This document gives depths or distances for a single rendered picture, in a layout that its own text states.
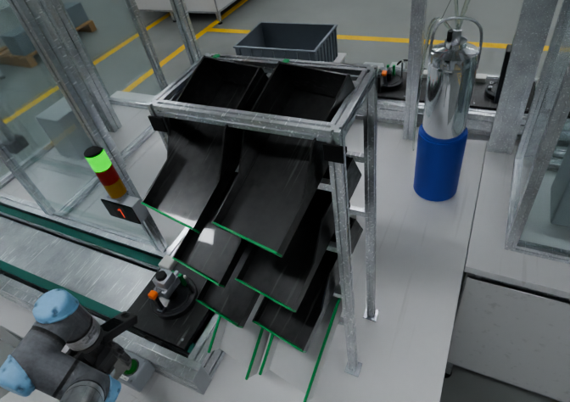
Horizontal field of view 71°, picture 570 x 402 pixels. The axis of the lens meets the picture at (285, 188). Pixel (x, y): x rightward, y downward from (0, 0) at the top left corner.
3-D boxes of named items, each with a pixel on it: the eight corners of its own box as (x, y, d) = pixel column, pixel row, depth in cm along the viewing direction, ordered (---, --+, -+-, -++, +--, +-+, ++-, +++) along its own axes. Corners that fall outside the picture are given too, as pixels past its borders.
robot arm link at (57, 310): (18, 317, 81) (47, 281, 86) (48, 342, 88) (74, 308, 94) (47, 326, 78) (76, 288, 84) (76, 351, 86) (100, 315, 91)
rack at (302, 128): (358, 377, 108) (343, 137, 54) (242, 332, 123) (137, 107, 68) (379, 310, 121) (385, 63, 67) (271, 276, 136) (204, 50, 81)
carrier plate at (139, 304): (186, 352, 111) (183, 348, 109) (122, 323, 121) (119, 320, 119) (230, 281, 126) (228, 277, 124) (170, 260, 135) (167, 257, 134)
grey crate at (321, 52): (318, 84, 270) (315, 52, 255) (239, 76, 295) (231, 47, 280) (339, 55, 297) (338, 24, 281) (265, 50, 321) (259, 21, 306)
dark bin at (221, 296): (243, 328, 88) (226, 325, 81) (200, 301, 94) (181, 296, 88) (300, 214, 93) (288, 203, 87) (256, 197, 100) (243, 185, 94)
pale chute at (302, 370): (313, 398, 94) (304, 405, 90) (268, 368, 101) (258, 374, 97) (350, 287, 91) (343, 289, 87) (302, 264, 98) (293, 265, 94)
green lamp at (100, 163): (103, 174, 107) (93, 159, 103) (89, 170, 109) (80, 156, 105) (115, 162, 110) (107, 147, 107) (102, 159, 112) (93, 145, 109)
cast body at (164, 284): (168, 299, 115) (159, 286, 110) (156, 295, 117) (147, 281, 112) (185, 276, 120) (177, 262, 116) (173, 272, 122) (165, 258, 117)
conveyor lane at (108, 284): (201, 367, 116) (190, 352, 110) (17, 283, 150) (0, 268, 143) (248, 287, 134) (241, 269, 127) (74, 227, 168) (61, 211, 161)
